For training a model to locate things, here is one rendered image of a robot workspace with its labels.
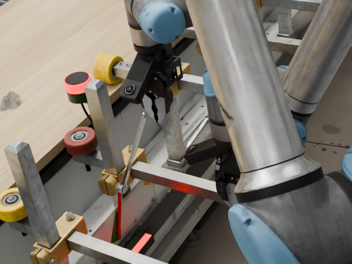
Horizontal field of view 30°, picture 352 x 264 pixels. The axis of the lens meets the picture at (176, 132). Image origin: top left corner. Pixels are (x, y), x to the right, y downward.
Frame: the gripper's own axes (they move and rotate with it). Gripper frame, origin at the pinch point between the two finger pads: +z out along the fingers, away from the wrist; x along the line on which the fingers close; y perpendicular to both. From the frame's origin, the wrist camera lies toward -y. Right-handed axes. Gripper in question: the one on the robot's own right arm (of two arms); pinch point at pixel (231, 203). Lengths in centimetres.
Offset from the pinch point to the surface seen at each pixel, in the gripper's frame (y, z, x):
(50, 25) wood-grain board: -90, -10, 48
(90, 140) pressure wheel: -37.2, -9.4, -0.4
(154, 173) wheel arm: -19.2, -4.4, -0.9
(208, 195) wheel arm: -4.9, -2.3, -1.5
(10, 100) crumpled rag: -69, -11, 6
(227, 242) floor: -41, 81, 57
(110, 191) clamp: -27.5, -2.3, -8.5
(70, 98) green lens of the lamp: -32.7, -26.5, -6.8
